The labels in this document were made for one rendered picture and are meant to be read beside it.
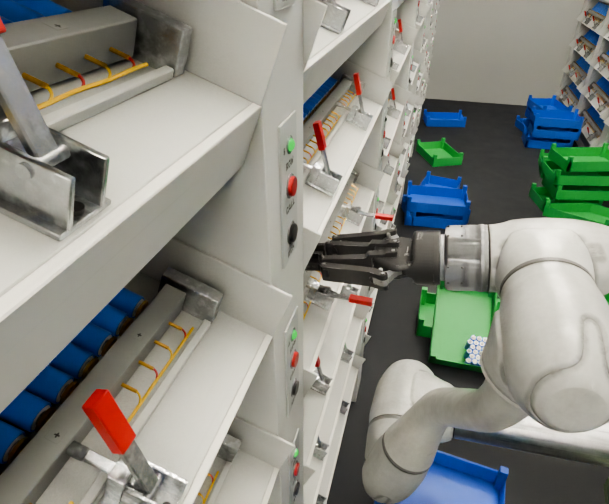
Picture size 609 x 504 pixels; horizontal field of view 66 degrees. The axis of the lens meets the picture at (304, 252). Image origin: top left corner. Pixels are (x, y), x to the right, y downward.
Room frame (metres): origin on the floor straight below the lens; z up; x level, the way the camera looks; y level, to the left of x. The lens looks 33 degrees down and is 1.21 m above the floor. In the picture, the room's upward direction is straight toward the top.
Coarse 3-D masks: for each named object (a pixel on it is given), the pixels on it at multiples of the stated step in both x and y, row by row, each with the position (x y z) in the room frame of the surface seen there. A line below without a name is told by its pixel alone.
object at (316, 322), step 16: (368, 176) 0.97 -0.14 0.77; (352, 192) 0.93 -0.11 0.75; (368, 192) 0.95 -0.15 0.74; (368, 208) 0.88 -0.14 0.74; (352, 224) 0.80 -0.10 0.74; (336, 288) 0.60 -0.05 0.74; (304, 304) 0.55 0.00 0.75; (304, 320) 0.51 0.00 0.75; (320, 320) 0.52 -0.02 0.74; (304, 336) 0.48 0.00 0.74; (320, 336) 0.49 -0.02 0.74; (304, 352) 0.46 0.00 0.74; (304, 368) 0.39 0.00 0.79; (304, 384) 0.38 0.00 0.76
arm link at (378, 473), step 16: (384, 416) 0.63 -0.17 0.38; (400, 416) 0.62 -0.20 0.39; (368, 432) 0.62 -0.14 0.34; (384, 432) 0.57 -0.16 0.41; (368, 448) 0.58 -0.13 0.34; (368, 464) 0.54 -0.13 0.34; (384, 464) 0.51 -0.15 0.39; (368, 480) 0.52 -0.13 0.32; (384, 480) 0.50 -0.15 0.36; (400, 480) 0.49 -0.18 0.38; (416, 480) 0.49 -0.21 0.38; (384, 496) 0.50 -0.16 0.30; (400, 496) 0.49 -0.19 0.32
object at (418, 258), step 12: (408, 240) 0.57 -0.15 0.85; (420, 240) 0.53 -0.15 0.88; (432, 240) 0.52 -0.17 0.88; (408, 252) 0.54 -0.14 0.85; (420, 252) 0.51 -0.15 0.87; (432, 252) 0.51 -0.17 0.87; (384, 264) 0.52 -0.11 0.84; (396, 264) 0.51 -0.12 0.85; (408, 264) 0.51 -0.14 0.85; (420, 264) 0.50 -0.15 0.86; (432, 264) 0.50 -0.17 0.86; (408, 276) 0.51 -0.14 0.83; (420, 276) 0.50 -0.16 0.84; (432, 276) 0.50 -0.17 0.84
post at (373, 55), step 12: (396, 0) 1.03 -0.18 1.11; (396, 12) 1.06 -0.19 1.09; (384, 24) 0.97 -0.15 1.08; (372, 36) 0.98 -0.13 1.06; (384, 36) 0.97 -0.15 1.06; (360, 48) 0.98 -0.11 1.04; (372, 48) 0.98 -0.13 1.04; (384, 48) 0.97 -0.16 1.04; (348, 60) 0.99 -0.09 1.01; (360, 60) 0.98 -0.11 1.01; (372, 60) 0.98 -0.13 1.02; (384, 60) 0.97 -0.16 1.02; (384, 72) 0.97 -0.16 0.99; (384, 108) 1.00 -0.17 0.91; (372, 132) 0.97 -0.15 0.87; (372, 144) 0.97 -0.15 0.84; (360, 156) 0.98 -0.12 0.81; (372, 156) 0.97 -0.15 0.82; (372, 204) 0.97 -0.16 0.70; (372, 228) 0.99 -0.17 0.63; (360, 336) 0.97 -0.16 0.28; (360, 348) 0.97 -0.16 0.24; (360, 372) 1.03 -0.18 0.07
